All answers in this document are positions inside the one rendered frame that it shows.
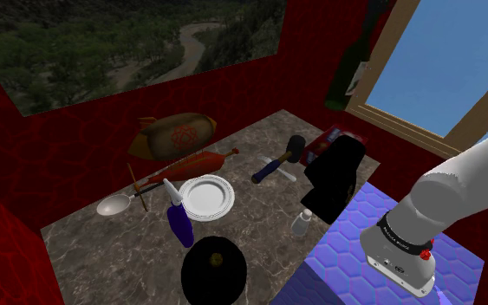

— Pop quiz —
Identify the white plate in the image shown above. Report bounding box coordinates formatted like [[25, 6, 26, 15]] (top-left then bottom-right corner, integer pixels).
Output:
[[179, 174, 236, 223]]

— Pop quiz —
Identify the red box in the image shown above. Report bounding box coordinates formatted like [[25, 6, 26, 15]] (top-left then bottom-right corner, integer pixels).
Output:
[[300, 123, 369, 168]]

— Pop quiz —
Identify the blue spray bottle white nozzle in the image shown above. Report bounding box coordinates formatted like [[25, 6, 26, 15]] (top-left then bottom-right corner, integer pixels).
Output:
[[161, 178, 196, 249]]

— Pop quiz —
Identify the wooden framed window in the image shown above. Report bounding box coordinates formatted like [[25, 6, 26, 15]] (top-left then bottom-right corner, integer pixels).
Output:
[[344, 0, 488, 159]]

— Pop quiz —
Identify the blue hexagon patterned robot stand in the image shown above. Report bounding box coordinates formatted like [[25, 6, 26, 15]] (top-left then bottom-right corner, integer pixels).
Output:
[[269, 181, 485, 305]]

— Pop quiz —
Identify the brown and red toy airship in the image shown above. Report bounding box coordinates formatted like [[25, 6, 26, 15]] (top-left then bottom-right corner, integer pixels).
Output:
[[126, 111, 240, 213]]

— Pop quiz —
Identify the white spoon with black handle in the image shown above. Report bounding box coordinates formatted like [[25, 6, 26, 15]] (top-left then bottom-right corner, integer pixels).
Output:
[[96, 181, 166, 217]]

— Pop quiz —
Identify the black round object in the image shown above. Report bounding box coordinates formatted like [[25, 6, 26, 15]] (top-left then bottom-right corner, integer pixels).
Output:
[[180, 235, 248, 305]]

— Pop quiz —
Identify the black mallet with blue handle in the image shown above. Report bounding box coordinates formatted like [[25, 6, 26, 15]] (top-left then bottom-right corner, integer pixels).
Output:
[[251, 134, 307, 185]]

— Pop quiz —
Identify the small white bottle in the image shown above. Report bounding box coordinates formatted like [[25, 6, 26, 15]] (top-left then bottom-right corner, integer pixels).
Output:
[[290, 208, 314, 237]]

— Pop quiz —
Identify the dark green bottle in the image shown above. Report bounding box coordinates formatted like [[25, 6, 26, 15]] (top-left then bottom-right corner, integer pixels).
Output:
[[324, 0, 382, 112]]

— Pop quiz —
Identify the black bulky object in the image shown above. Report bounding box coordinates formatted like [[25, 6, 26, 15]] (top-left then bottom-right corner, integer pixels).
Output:
[[300, 134, 368, 226]]

